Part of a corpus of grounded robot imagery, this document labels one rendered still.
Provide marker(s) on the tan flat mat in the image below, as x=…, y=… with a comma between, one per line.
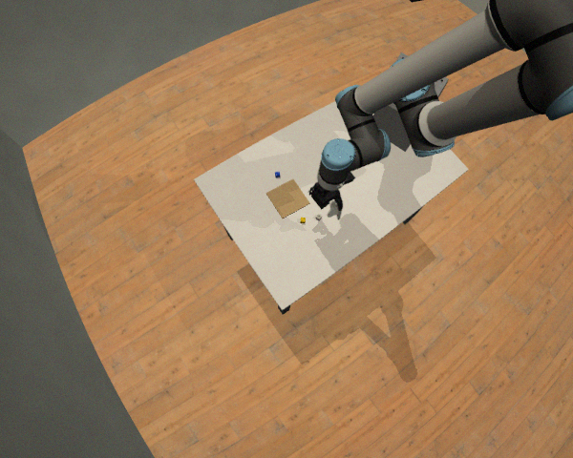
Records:
x=288, y=198

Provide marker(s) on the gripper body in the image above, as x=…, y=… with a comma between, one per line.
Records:
x=322, y=196

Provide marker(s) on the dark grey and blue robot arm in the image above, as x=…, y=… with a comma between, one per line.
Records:
x=542, y=85

